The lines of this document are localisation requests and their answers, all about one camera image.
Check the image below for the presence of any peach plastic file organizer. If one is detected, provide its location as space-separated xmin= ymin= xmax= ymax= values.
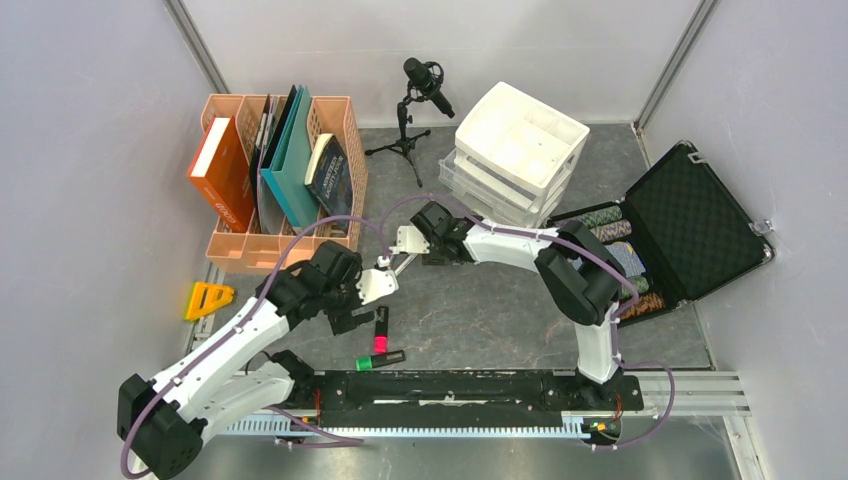
xmin=206 ymin=91 xmax=368 ymax=274

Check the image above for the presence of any white plastic drawer unit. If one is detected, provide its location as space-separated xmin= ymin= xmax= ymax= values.
xmin=439 ymin=81 xmax=590 ymax=228

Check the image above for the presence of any dark blue hardcover book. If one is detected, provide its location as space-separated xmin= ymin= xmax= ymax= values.
xmin=304 ymin=133 xmax=353 ymax=216

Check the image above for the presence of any orange book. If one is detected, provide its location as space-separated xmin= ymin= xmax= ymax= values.
xmin=186 ymin=117 xmax=254 ymax=233

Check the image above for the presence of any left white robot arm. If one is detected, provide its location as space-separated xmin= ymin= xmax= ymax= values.
xmin=117 ymin=242 xmax=398 ymax=479

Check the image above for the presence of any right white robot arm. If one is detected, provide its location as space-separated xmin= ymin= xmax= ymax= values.
xmin=411 ymin=201 xmax=644 ymax=410

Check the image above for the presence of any pink white marker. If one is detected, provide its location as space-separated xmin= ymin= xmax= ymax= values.
xmin=393 ymin=254 xmax=418 ymax=276

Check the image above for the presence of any green highlighter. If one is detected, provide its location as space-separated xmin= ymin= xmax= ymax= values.
xmin=355 ymin=350 xmax=406 ymax=372

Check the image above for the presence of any green file folder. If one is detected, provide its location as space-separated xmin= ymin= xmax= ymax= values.
xmin=266 ymin=85 xmax=319 ymax=233

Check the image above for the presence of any yellow orange block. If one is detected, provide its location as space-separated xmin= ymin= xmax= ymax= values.
xmin=183 ymin=282 xmax=236 ymax=322

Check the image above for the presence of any black microphone on tripod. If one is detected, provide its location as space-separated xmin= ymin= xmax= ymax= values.
xmin=364 ymin=57 xmax=456 ymax=188

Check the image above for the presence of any black open carrying case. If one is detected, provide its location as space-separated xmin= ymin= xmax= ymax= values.
xmin=546 ymin=140 xmax=775 ymax=326

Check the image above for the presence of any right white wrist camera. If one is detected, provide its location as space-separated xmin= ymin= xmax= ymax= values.
xmin=390 ymin=225 xmax=430 ymax=255

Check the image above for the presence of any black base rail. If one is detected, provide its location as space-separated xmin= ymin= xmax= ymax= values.
xmin=280 ymin=370 xmax=644 ymax=429

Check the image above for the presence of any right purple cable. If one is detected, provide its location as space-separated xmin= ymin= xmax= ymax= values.
xmin=377 ymin=193 xmax=677 ymax=452

